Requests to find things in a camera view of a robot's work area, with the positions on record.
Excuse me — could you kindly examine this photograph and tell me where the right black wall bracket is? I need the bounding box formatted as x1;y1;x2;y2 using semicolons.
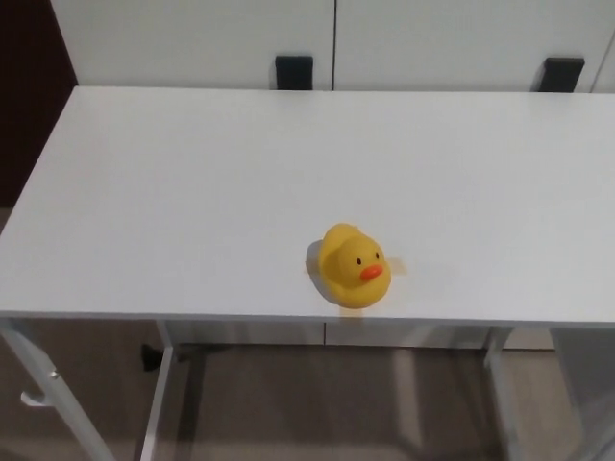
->
541;57;586;93

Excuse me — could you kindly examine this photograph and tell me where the white slanted desk leg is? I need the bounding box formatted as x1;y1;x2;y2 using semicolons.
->
0;319;114;461

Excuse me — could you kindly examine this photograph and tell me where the yellow rubber duck toy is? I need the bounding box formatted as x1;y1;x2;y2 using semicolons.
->
316;223;391;308

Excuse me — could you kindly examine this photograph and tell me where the short beige tape strip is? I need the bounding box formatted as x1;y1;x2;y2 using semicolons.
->
304;256;408;279

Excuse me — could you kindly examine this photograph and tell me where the white wide desk leg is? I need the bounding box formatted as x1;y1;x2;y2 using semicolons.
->
547;328;615;461

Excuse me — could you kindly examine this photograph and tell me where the white inner desk leg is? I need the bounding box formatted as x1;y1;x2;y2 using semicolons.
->
141;321;177;461
481;326;525;461

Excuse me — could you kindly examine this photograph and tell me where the grey desk crossbar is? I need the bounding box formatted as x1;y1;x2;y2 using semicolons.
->
175;342;489;357

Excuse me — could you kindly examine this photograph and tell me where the left black wall bracket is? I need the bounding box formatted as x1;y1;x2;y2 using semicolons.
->
275;56;315;91

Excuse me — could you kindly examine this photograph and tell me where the black desk foot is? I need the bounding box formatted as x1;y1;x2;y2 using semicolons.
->
140;343;162;371

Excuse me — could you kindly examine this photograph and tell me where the black wall bracket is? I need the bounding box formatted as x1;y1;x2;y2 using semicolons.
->
275;56;315;91
541;57;586;93

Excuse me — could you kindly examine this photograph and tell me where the white cabinet door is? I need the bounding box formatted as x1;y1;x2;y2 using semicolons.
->
332;0;612;95
50;0;335;91

